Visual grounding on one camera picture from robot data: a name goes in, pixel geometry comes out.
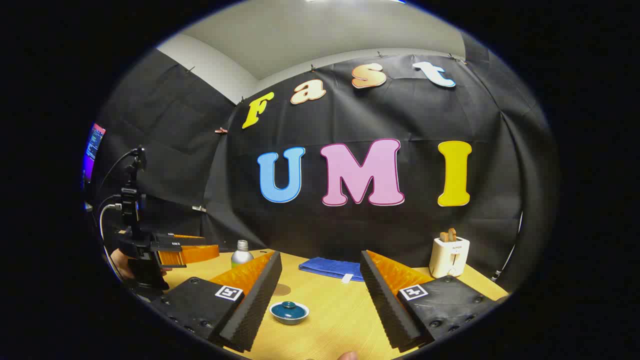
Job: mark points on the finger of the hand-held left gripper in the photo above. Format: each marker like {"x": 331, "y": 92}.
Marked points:
{"x": 195, "y": 254}
{"x": 170, "y": 241}

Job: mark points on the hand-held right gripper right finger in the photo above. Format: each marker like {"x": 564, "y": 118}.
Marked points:
{"x": 387, "y": 305}

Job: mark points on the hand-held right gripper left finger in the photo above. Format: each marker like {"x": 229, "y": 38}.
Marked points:
{"x": 255, "y": 305}

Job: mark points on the silver green water bottle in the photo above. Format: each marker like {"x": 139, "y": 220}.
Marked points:
{"x": 241, "y": 257}

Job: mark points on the silver clip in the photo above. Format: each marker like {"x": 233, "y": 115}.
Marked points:
{"x": 199, "y": 208}

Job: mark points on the blue folded towel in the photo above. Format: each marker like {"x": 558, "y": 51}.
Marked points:
{"x": 330, "y": 267}

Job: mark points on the white toaster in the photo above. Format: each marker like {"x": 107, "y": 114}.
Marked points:
{"x": 447, "y": 260}

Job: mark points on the computer monitor screen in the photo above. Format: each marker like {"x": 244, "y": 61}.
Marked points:
{"x": 93, "y": 150}

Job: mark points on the black backdrop cloth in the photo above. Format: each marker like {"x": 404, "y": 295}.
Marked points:
{"x": 410, "y": 115}

